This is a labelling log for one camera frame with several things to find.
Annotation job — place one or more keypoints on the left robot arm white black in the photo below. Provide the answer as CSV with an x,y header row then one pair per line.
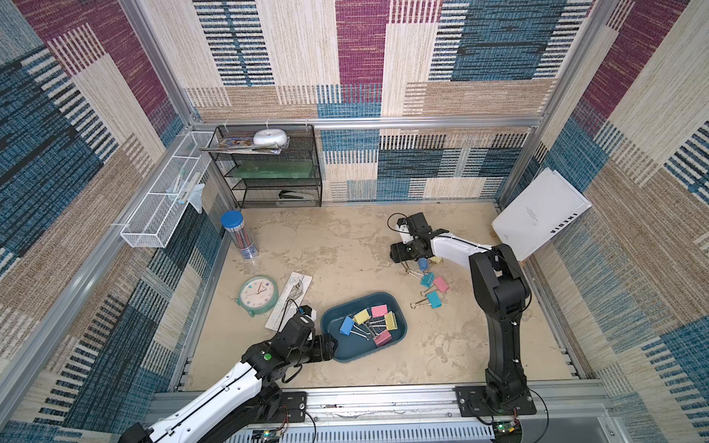
x,y
246,395

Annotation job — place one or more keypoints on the yellow binder clip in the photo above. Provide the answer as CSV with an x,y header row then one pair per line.
x,y
387,322
361,319

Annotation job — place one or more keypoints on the pink binder clip on table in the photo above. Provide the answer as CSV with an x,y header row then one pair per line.
x,y
438,285

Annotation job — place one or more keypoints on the pink binder clip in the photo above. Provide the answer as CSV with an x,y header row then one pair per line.
x,y
438,285
379,311
382,338

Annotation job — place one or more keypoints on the teal binder clip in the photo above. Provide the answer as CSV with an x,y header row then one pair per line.
x,y
428,279
430,299

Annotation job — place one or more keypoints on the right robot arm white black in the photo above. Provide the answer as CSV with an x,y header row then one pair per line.
x,y
501,291

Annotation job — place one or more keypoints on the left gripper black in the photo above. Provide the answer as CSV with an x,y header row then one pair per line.
x,y
328,351

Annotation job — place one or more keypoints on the magazine on shelf top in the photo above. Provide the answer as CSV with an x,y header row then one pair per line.
x,y
246,146

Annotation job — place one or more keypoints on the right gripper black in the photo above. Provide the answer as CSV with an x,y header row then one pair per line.
x,y
414,250

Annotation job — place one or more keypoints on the white packaged item flat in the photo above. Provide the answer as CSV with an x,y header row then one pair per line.
x,y
291,297

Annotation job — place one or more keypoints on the black stapler on shelf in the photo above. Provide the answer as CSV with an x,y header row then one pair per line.
x,y
294,195

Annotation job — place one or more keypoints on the white round device on shelf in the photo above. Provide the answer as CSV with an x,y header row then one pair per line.
x,y
270,137

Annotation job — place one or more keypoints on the black mesh shelf rack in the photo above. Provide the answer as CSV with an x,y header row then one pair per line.
x,y
264,193

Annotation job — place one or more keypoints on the green round clock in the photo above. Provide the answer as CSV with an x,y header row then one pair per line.
x,y
258,295

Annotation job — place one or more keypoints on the white binder folder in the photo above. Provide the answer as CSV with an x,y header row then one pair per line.
x,y
542,210

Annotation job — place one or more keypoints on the teal plastic storage box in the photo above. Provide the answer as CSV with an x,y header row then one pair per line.
x,y
350,348

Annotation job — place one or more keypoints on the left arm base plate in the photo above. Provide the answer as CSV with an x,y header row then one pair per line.
x,y
290,408

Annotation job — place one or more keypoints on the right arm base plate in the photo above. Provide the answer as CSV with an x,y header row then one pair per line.
x,y
479,401

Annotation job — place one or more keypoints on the green tray on shelf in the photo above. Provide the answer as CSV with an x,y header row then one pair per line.
x,y
273,170

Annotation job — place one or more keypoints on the teal binder clip upper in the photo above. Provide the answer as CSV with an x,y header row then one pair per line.
x,y
428,279

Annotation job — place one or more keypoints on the white wire wall basket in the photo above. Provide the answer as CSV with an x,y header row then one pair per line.
x,y
177,188

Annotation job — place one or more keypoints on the clear tube of coloured pencils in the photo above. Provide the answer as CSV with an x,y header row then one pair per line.
x,y
235,225

